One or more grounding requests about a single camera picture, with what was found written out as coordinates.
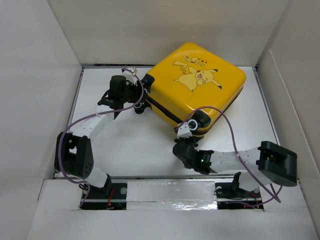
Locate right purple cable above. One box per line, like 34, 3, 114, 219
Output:
174, 106, 282, 208

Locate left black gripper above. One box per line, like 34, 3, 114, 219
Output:
121, 81, 148, 105

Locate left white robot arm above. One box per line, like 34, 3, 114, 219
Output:
54, 68, 145, 199

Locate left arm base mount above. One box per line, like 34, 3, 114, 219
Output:
79, 182, 128, 211

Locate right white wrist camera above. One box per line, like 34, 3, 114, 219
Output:
176, 122, 193, 139

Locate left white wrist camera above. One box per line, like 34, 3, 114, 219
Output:
121, 67, 138, 85

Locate purple cable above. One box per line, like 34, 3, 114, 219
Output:
58, 68, 146, 208
174, 106, 282, 208

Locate metal rail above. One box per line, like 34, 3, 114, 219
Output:
111, 173, 234, 180

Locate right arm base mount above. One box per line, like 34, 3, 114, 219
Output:
213, 172, 264, 210

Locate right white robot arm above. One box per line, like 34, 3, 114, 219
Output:
172, 137, 298, 197

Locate yellow hard-shell suitcase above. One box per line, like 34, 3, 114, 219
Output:
135, 42, 246, 139

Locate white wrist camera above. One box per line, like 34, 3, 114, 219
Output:
121, 67, 138, 85
176, 122, 193, 139

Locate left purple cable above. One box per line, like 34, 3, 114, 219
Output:
58, 68, 146, 208

